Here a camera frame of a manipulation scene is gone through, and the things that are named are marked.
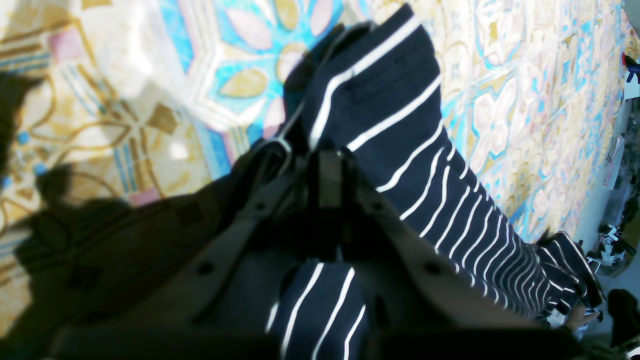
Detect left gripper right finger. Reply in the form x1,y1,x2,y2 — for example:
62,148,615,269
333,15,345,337
330,152,585,360

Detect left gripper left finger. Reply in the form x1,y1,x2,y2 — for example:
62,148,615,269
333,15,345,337
50,145,314,360

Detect navy white striped T-shirt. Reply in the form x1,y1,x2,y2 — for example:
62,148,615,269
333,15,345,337
283,4,605,322

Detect patterned floral tablecloth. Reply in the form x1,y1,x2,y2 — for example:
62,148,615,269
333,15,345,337
1,0,639,334

